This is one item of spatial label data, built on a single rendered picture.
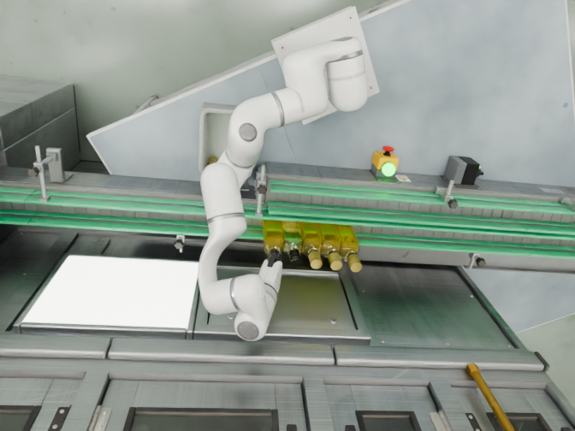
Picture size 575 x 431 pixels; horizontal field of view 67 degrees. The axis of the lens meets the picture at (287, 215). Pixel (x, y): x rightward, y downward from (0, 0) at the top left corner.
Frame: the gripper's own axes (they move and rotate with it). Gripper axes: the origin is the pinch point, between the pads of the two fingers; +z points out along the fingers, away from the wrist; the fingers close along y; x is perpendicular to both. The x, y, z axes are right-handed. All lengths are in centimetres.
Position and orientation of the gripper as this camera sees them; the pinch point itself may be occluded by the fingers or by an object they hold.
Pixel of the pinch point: (275, 263)
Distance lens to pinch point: 121.5
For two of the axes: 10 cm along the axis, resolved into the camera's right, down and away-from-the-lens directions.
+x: -9.8, -1.8, 1.1
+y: 1.2, -8.9, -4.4
